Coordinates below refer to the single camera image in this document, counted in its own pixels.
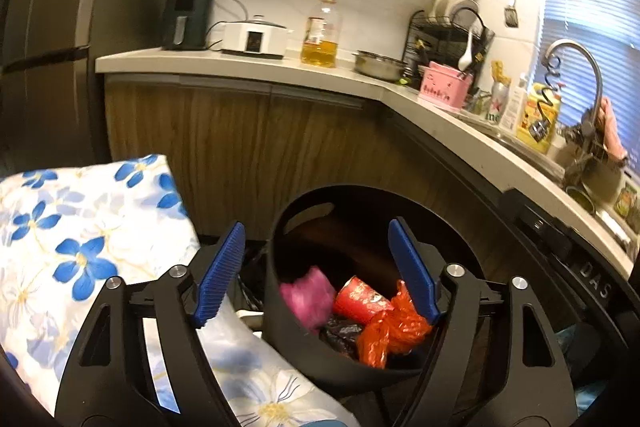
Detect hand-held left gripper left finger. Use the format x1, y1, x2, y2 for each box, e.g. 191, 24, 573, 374
54, 221, 247, 427

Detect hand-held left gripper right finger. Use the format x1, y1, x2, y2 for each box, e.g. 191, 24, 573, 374
387, 218, 576, 427

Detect red paper cup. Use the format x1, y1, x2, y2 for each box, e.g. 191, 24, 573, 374
334, 276, 396, 323

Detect red plastic bag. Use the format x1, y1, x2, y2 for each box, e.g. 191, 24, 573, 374
356, 279, 434, 368

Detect pink plastic bag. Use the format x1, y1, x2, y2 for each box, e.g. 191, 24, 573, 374
279, 266, 337, 334

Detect black round bin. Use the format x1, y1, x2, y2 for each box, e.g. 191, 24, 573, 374
262, 184, 493, 385

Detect steel kitchen sink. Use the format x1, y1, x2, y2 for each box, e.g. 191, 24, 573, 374
475, 127, 640, 253

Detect pink dish cloth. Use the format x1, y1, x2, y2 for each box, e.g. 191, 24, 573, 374
597, 97, 628, 160

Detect yellow detergent bottle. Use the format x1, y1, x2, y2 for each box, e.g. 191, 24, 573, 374
515, 82, 563, 154

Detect white plastic bottle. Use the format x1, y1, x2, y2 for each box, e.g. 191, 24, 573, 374
500, 73, 529, 132

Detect blue floral white tablecloth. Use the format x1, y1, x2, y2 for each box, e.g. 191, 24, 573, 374
0, 153, 361, 427

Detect white green drink can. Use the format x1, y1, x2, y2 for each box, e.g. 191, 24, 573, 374
485, 79, 511, 128

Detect pink utensil holder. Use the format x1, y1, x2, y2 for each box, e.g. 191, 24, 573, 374
417, 61, 475, 110

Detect steel sink faucet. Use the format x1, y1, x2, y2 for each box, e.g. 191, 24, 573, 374
544, 39, 608, 142

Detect white ladle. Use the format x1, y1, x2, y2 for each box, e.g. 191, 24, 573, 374
458, 27, 476, 72

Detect steel mixing bowl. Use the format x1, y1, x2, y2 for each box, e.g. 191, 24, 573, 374
352, 50, 408, 82

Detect white electric cooker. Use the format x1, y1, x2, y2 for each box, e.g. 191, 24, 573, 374
220, 15, 293, 59

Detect window blind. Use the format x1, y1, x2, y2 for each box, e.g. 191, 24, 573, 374
540, 0, 636, 148

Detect large cooking oil bottle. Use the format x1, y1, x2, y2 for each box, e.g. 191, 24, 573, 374
300, 0, 345, 69

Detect black air fryer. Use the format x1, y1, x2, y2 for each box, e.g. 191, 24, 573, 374
161, 0, 217, 52

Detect white plate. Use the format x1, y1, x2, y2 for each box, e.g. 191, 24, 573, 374
431, 0, 481, 25

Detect dark grey refrigerator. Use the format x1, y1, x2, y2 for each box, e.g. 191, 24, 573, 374
0, 0, 193, 168

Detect black coiled spray hose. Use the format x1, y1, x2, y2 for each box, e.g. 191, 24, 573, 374
531, 57, 563, 142

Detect black wire dish rack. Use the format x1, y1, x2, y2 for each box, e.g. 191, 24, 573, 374
402, 0, 496, 92

